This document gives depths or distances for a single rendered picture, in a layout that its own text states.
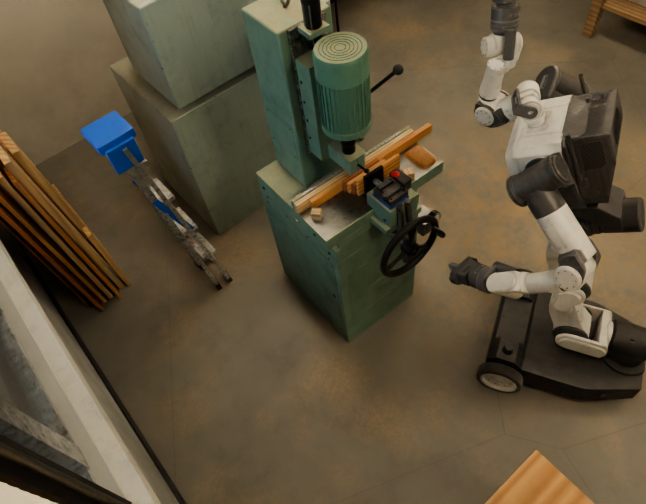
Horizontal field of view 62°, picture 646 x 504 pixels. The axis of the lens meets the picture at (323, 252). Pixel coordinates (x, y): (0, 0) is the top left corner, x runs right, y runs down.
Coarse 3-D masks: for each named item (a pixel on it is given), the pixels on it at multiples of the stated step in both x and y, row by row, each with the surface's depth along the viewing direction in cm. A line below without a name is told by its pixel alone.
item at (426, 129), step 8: (424, 128) 221; (408, 136) 219; (416, 136) 220; (424, 136) 224; (400, 144) 217; (408, 144) 220; (384, 152) 215; (392, 152) 216; (336, 184) 208; (328, 192) 206; (336, 192) 209; (312, 200) 204; (320, 200) 206
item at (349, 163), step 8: (328, 144) 203; (336, 144) 202; (336, 152) 200; (360, 152) 198; (336, 160) 205; (344, 160) 199; (352, 160) 196; (360, 160) 199; (344, 168) 203; (352, 168) 199; (360, 168) 202
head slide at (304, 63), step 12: (300, 60) 176; (312, 60) 176; (300, 72) 180; (312, 72) 175; (300, 84) 185; (312, 84) 179; (312, 96) 183; (312, 108) 188; (312, 120) 193; (312, 132) 199; (312, 144) 206; (324, 144) 202; (324, 156) 206
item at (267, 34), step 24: (264, 0) 181; (264, 24) 173; (288, 24) 171; (264, 48) 182; (288, 48) 175; (264, 72) 194; (288, 72) 182; (264, 96) 207; (288, 96) 189; (288, 120) 201; (288, 144) 214; (288, 168) 231; (312, 168) 222
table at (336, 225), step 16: (416, 144) 222; (400, 160) 217; (416, 176) 211; (432, 176) 217; (336, 208) 206; (352, 208) 205; (368, 208) 204; (304, 224) 207; (320, 224) 202; (336, 224) 201; (352, 224) 201; (384, 224) 203; (320, 240) 202; (336, 240) 201
